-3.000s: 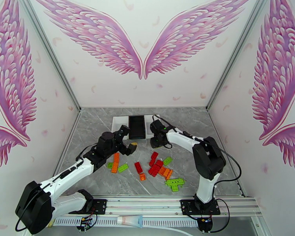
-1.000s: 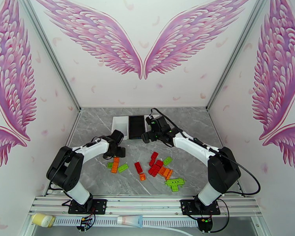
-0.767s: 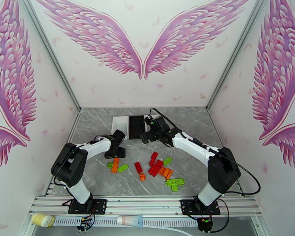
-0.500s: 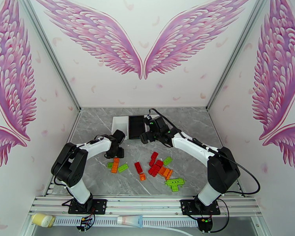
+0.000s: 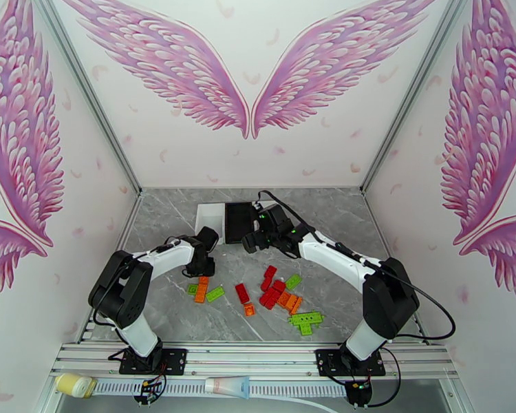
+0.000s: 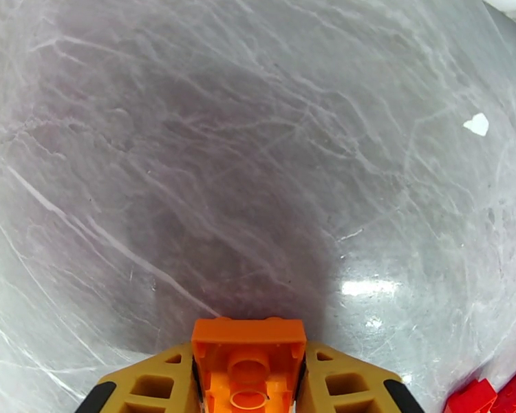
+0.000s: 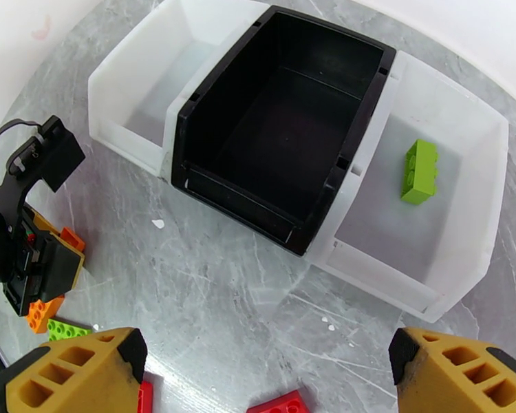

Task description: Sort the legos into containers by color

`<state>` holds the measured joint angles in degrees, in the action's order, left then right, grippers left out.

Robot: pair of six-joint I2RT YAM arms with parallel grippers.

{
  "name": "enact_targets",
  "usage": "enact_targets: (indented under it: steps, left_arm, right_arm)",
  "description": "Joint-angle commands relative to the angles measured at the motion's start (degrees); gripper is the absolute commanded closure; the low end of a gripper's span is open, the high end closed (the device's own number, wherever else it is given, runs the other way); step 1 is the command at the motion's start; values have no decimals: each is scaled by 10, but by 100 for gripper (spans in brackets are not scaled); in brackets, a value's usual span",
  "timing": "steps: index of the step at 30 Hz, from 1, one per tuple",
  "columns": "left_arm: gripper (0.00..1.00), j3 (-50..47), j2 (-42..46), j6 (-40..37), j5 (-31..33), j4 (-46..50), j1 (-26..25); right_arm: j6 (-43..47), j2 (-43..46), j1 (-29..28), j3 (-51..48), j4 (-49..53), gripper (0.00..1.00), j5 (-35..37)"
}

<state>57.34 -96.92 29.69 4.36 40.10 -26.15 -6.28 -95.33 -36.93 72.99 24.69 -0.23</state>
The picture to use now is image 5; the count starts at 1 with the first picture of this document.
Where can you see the red lego brick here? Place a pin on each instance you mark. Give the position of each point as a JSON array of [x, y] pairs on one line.
[[242, 293], [279, 287], [270, 299], [270, 272], [266, 284]]

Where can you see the small green lego brick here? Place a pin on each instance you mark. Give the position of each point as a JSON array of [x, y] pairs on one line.
[[192, 289]]

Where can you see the large green lego plate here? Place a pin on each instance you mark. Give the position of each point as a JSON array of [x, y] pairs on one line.
[[306, 321]]

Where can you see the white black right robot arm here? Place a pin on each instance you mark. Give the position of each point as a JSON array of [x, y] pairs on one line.
[[327, 252]]

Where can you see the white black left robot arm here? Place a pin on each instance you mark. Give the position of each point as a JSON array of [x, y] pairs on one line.
[[172, 257]]

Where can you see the black rectangular container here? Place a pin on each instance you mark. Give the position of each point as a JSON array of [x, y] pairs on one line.
[[238, 222]]

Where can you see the small orange lego brick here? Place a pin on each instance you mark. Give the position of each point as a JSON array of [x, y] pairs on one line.
[[249, 310]]

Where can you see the white blue tube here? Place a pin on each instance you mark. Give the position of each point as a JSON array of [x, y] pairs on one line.
[[223, 386]]

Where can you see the black controller box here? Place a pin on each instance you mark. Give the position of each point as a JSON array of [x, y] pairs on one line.
[[359, 394]]

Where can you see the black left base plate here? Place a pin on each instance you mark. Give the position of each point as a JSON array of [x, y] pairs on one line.
[[176, 362]]

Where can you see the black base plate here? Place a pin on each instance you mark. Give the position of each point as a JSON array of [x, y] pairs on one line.
[[327, 362], [176, 362]]

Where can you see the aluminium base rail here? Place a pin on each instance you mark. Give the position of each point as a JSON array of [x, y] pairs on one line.
[[249, 360]]

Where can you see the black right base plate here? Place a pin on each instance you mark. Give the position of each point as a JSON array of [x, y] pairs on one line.
[[327, 362]]

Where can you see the aluminium frame post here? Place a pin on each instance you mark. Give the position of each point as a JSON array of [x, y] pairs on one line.
[[412, 93], [89, 93]]

